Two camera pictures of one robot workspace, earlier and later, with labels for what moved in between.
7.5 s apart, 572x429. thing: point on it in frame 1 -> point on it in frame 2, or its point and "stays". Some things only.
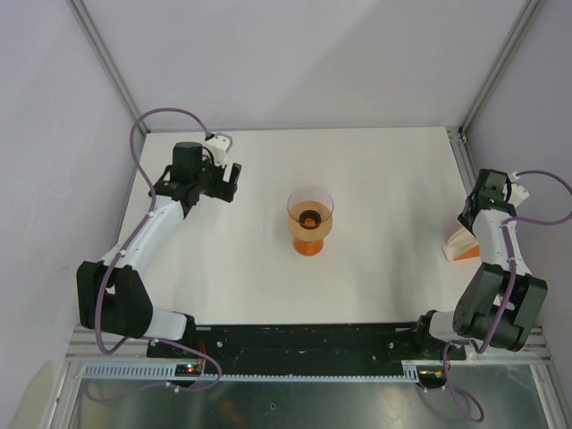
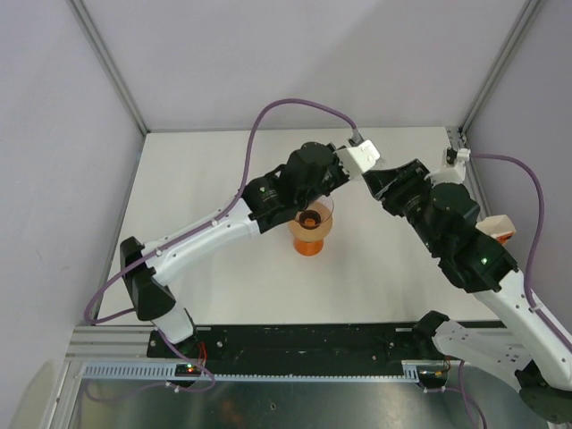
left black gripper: [222, 190] -> [337, 164]
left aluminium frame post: [81, 16] stays
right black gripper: [463, 219] -> [391, 185]
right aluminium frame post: [500, 68] stays
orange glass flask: [308, 248] stays
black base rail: [301, 344] stays
